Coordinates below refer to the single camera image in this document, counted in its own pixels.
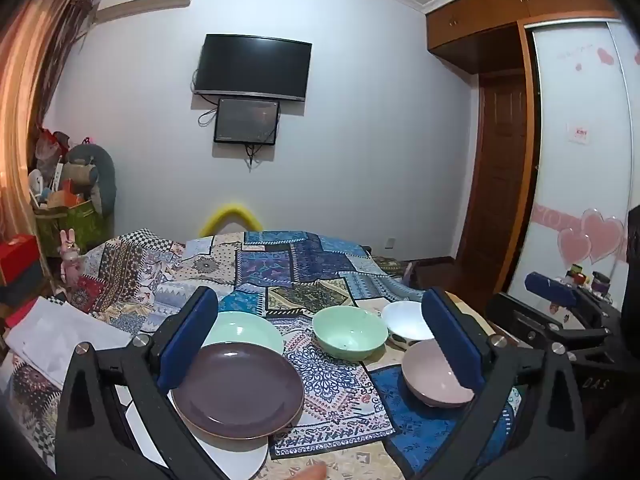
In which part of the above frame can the orange brown curtain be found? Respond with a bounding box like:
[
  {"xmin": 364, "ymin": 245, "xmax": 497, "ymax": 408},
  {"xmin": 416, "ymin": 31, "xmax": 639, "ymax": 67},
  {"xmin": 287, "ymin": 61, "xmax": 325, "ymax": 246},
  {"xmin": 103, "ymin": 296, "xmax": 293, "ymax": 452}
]
[{"xmin": 0, "ymin": 0, "xmax": 101, "ymax": 281}]

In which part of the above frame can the red mesh bag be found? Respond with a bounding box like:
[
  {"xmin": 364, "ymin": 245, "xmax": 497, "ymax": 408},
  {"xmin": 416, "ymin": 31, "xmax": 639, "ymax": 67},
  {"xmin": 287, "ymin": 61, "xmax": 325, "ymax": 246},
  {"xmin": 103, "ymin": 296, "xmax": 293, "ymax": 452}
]
[{"xmin": 36, "ymin": 127, "xmax": 68, "ymax": 171}]

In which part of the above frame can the wooden overhead cabinet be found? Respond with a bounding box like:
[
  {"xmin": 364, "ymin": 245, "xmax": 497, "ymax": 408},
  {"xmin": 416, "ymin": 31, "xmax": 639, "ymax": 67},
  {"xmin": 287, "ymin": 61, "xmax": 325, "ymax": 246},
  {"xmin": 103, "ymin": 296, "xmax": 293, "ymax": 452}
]
[{"xmin": 425, "ymin": 0, "xmax": 621, "ymax": 66}]

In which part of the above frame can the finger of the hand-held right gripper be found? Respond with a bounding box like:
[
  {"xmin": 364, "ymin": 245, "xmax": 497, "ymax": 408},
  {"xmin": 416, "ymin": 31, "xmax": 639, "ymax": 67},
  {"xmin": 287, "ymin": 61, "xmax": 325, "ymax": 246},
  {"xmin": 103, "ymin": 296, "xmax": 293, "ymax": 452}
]
[
  {"xmin": 486, "ymin": 292, "xmax": 613, "ymax": 356},
  {"xmin": 525, "ymin": 271, "xmax": 618, "ymax": 328}
]

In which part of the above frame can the dark blue box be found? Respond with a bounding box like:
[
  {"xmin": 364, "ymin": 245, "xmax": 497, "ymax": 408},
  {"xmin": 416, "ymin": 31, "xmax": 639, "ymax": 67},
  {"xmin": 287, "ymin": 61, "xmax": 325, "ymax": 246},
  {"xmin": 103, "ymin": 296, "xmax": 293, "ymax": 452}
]
[{"xmin": 0, "ymin": 265, "xmax": 48, "ymax": 306}]

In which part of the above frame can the pink bowl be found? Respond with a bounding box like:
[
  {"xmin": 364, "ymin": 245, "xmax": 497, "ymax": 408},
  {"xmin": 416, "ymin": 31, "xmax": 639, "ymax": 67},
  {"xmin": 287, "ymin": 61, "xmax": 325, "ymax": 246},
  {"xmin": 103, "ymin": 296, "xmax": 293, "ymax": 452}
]
[{"xmin": 401, "ymin": 340, "xmax": 476, "ymax": 408}]

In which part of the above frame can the white plastic toy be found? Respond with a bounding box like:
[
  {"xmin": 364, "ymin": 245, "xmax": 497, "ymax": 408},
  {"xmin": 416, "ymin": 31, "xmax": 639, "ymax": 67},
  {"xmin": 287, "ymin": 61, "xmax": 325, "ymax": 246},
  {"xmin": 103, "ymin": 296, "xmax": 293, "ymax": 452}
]
[{"xmin": 27, "ymin": 170, "xmax": 47, "ymax": 207}]

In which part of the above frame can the orange cardboard box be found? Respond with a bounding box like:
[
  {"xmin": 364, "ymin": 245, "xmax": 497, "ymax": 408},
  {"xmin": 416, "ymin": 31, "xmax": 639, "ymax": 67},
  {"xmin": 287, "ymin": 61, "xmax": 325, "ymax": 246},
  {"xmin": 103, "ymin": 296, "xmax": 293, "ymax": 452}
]
[{"xmin": 47, "ymin": 190, "xmax": 86, "ymax": 209}]

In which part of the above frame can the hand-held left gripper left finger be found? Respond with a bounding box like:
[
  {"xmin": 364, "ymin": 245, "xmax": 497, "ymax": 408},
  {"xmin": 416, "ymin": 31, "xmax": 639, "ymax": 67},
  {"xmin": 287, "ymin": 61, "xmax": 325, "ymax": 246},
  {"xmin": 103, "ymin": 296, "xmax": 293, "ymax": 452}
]
[{"xmin": 54, "ymin": 286, "xmax": 236, "ymax": 480}]

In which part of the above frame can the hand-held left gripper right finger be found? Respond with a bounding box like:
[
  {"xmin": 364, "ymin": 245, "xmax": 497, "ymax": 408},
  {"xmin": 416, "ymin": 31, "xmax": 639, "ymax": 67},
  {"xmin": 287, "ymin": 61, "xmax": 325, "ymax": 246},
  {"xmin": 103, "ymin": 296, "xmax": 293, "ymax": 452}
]
[{"xmin": 421, "ymin": 287, "xmax": 588, "ymax": 480}]

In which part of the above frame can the grey plush toy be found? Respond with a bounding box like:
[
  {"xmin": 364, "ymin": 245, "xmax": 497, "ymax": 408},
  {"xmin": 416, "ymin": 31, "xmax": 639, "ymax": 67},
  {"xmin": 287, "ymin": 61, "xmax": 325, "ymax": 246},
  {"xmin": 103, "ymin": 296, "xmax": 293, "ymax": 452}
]
[{"xmin": 65, "ymin": 142, "xmax": 117, "ymax": 216}]

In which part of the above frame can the pink rabbit toy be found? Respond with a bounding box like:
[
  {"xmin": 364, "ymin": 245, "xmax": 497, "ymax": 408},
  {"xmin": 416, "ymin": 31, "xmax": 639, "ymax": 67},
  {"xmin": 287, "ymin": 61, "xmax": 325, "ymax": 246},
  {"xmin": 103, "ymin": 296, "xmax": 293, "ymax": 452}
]
[{"xmin": 59, "ymin": 228, "xmax": 83, "ymax": 281}]

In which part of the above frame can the red box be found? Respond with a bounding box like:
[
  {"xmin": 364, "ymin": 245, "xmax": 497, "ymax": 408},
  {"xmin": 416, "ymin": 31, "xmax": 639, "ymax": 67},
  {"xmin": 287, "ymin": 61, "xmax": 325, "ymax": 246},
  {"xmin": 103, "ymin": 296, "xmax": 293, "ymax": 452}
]
[{"xmin": 0, "ymin": 234, "xmax": 41, "ymax": 286}]

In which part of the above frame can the white folded cloth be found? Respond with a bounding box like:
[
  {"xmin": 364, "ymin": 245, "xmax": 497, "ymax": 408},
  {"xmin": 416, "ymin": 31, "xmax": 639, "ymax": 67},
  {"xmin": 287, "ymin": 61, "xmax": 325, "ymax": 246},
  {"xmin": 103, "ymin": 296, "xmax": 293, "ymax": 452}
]
[{"xmin": 5, "ymin": 296, "xmax": 133, "ymax": 386}]

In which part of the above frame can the green plate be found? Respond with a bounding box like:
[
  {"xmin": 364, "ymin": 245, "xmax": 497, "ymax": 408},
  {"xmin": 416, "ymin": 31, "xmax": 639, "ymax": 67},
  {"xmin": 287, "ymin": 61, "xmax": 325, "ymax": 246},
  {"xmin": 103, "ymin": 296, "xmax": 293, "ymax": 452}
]
[{"xmin": 200, "ymin": 311, "xmax": 286, "ymax": 358}]

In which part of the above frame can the black wall television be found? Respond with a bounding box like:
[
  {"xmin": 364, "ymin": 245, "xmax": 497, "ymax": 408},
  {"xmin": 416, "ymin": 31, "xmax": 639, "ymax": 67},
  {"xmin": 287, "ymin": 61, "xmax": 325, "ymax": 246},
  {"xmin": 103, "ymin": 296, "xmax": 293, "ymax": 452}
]
[{"xmin": 194, "ymin": 34, "xmax": 313, "ymax": 102}]

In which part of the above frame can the purple plate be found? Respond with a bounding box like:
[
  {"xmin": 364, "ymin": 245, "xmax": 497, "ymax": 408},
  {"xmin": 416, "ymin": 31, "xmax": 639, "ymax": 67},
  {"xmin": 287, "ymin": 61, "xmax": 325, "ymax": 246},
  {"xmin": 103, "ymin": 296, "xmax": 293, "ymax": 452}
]
[{"xmin": 171, "ymin": 342, "xmax": 306, "ymax": 440}]

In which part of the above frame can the white bowl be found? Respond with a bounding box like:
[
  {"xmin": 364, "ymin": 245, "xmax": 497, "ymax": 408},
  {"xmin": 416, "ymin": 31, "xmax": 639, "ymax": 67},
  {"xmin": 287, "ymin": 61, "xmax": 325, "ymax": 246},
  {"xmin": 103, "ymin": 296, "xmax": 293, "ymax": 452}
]
[{"xmin": 381, "ymin": 301, "xmax": 436, "ymax": 351}]

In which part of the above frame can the green bowl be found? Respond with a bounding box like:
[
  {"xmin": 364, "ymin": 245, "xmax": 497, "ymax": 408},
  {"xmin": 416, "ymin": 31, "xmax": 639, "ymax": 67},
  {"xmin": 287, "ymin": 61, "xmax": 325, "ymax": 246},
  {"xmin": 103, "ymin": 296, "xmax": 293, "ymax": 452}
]
[{"xmin": 312, "ymin": 306, "xmax": 389, "ymax": 362}]

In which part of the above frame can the white wardrobe sliding door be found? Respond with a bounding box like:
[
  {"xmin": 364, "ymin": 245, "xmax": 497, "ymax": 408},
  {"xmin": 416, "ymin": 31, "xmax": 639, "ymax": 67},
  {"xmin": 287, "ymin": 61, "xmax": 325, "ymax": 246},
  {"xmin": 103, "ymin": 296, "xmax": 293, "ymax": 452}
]
[{"xmin": 505, "ymin": 17, "xmax": 640, "ymax": 311}]

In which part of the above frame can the brown wooden door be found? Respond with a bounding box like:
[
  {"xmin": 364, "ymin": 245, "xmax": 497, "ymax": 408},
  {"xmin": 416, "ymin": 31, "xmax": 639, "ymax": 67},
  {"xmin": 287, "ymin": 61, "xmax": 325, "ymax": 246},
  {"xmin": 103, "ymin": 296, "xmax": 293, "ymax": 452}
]
[{"xmin": 462, "ymin": 72, "xmax": 531, "ymax": 261}]

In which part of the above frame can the white plate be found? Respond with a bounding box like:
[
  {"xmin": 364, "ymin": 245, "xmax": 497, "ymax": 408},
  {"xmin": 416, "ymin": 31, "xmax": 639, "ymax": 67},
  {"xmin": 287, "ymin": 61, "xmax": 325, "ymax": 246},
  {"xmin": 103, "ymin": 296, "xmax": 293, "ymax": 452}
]
[{"xmin": 122, "ymin": 390, "xmax": 271, "ymax": 480}]

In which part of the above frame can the patchwork printed blanket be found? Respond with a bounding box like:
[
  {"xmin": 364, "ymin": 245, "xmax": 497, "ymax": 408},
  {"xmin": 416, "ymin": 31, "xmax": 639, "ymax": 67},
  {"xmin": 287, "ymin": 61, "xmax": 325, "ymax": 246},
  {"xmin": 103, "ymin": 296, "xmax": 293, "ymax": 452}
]
[{"xmin": 10, "ymin": 230, "xmax": 521, "ymax": 480}]

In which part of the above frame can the small black wall monitor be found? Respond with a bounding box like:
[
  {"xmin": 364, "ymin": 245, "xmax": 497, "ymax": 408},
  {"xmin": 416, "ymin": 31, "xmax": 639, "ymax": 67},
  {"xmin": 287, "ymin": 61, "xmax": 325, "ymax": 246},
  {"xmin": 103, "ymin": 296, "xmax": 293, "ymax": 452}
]
[{"xmin": 213, "ymin": 97, "xmax": 280, "ymax": 146}]

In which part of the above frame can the yellow foam ring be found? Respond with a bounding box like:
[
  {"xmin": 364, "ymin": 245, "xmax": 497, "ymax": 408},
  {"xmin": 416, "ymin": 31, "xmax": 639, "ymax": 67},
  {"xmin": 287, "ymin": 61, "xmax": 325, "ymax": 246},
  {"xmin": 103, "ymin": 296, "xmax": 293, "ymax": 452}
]
[{"xmin": 198, "ymin": 203, "xmax": 264, "ymax": 238}]

